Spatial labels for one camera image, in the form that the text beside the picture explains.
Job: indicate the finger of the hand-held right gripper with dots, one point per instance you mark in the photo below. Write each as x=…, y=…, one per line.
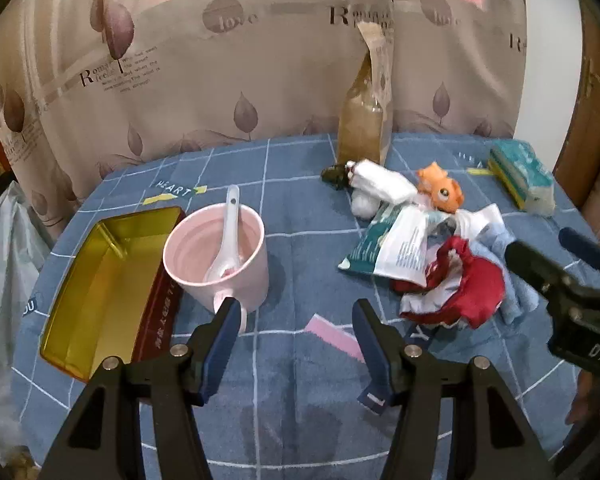
x=582, y=245
x=535, y=270

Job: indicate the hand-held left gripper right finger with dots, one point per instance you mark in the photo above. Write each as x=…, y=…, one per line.
x=372, y=345

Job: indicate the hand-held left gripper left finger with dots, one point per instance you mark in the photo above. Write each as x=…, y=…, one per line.
x=220, y=340

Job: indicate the light blue towel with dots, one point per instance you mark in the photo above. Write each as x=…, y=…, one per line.
x=522, y=305

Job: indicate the red and white cloth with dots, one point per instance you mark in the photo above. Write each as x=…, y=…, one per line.
x=480, y=290

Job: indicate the white cloth strip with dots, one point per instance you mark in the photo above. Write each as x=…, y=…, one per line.
x=480, y=220

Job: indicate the green and white tissue pack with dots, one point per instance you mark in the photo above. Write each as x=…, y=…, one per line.
x=522, y=170

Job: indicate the teal and white plastic packet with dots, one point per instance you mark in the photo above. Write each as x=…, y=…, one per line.
x=395, y=250

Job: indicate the orange plush toy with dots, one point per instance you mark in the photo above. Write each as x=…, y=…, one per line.
x=447, y=192

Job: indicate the gold and red tin box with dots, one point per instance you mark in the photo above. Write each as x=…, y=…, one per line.
x=105, y=280

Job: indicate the white sock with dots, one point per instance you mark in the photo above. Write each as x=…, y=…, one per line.
x=380, y=180

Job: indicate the dark brown plush toy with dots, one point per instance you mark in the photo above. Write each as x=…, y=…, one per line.
x=332, y=175

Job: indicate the person's right hand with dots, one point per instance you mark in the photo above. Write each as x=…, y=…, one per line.
x=587, y=400

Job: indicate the pink cup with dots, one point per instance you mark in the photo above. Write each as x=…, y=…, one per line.
x=245, y=270

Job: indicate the blue checked tablecloth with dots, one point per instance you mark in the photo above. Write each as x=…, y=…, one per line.
x=305, y=260

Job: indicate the white ceramic spoon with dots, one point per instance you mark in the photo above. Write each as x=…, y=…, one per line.
x=230, y=230

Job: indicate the brown paper bag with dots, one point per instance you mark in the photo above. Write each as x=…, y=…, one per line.
x=362, y=130

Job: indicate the pale plastic bag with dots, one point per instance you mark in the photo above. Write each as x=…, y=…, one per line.
x=5, y=285

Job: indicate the beige leaf print curtain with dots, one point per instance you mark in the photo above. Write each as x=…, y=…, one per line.
x=230, y=85

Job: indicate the wooden door frame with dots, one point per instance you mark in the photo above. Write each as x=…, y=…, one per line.
x=585, y=110

